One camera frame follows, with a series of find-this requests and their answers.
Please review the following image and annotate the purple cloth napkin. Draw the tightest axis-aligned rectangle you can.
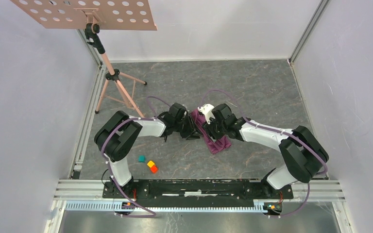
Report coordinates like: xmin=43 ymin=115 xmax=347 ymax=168
xmin=191 ymin=109 xmax=232 ymax=154

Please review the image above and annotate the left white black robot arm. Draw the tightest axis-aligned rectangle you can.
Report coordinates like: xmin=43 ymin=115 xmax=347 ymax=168
xmin=94 ymin=103 xmax=202 ymax=188

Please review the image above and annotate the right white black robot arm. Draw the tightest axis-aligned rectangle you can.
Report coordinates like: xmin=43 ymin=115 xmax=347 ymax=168
xmin=198 ymin=104 xmax=329 ymax=190

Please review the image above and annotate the yellow cube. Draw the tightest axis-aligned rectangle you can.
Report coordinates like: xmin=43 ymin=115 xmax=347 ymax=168
xmin=147 ymin=160 xmax=155 ymax=168

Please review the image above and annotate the teal cube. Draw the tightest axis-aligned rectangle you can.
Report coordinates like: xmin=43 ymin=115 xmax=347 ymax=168
xmin=138 ymin=155 xmax=146 ymax=163

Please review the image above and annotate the orange cube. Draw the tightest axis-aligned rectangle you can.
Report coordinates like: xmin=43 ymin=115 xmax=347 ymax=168
xmin=150 ymin=165 xmax=158 ymax=174

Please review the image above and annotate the pink music stand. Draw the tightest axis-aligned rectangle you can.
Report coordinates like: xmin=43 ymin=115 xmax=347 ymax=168
xmin=13 ymin=0 xmax=157 ymax=117

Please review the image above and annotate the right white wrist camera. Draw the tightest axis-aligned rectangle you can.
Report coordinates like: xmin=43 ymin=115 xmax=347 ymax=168
xmin=198 ymin=104 xmax=215 ymax=124

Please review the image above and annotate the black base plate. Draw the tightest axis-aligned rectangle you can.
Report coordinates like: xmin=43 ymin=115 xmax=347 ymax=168
xmin=102 ymin=179 xmax=294 ymax=208

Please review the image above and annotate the aluminium frame rail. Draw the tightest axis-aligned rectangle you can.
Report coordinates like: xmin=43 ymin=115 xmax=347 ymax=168
xmin=44 ymin=179 xmax=352 ymax=233

